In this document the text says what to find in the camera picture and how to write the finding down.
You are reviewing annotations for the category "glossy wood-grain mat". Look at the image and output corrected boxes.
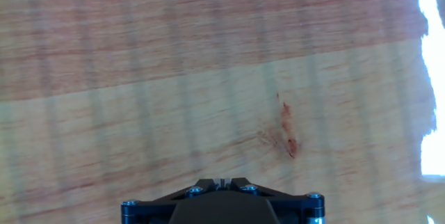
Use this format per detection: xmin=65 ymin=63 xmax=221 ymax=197
xmin=0 ymin=0 xmax=437 ymax=224

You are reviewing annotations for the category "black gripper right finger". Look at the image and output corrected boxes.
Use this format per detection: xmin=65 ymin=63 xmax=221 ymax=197
xmin=222 ymin=177 xmax=326 ymax=224

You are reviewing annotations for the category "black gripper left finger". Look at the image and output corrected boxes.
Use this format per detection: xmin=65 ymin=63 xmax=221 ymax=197
xmin=120 ymin=177 xmax=223 ymax=224

